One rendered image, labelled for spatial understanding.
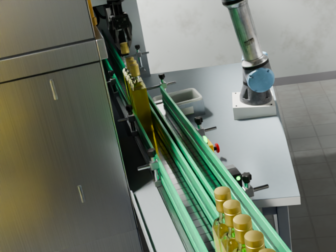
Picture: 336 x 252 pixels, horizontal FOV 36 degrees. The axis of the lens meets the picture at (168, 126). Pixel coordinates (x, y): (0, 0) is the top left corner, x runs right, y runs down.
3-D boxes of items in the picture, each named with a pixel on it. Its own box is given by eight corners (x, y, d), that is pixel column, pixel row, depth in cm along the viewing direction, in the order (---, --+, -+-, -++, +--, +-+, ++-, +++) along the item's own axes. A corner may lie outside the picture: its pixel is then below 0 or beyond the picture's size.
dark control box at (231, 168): (215, 189, 186) (212, 169, 183) (236, 184, 188) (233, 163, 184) (222, 200, 179) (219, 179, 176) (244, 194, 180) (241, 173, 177)
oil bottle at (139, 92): (138, 129, 216) (128, 80, 208) (151, 125, 217) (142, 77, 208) (141, 133, 211) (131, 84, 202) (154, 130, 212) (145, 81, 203)
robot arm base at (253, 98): (269, 92, 252) (269, 72, 247) (274, 104, 238) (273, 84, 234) (238, 94, 253) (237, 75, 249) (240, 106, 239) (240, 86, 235)
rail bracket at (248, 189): (243, 213, 148) (238, 172, 142) (267, 206, 149) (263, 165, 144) (249, 220, 144) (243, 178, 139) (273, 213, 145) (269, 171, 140)
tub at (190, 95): (154, 112, 265) (151, 97, 262) (195, 102, 268) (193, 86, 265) (161, 124, 249) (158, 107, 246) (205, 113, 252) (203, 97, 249)
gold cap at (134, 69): (140, 75, 203) (138, 64, 201) (131, 77, 203) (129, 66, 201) (139, 73, 206) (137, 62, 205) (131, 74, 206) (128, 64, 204)
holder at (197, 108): (144, 116, 264) (141, 102, 261) (195, 103, 268) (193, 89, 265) (151, 127, 249) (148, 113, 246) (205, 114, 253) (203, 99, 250)
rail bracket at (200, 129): (198, 150, 189) (193, 116, 184) (217, 145, 191) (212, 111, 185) (201, 154, 186) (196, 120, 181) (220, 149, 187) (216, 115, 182)
